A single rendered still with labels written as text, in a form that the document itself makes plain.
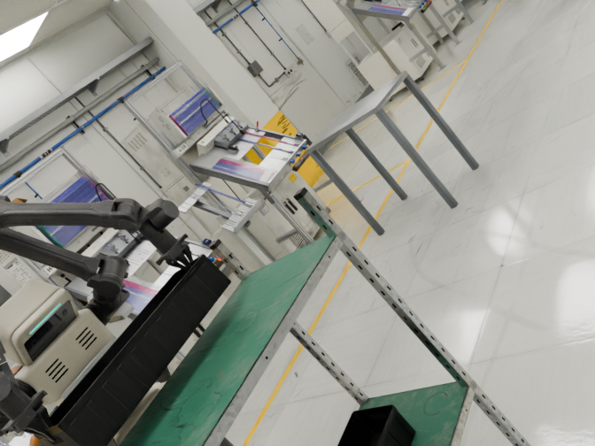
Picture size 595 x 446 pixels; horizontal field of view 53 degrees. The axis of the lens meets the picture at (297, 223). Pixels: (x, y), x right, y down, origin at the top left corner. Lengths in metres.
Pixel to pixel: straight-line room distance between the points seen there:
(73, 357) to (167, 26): 5.40
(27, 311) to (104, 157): 4.59
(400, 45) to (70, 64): 3.78
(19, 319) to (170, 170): 3.38
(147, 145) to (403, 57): 3.75
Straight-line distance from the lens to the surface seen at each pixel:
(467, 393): 1.83
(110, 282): 1.84
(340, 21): 7.77
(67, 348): 1.87
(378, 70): 7.83
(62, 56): 6.75
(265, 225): 4.82
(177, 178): 5.05
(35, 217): 1.74
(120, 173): 6.32
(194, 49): 6.93
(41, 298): 1.83
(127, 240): 4.21
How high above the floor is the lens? 1.40
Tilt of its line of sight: 13 degrees down
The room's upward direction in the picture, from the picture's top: 42 degrees counter-clockwise
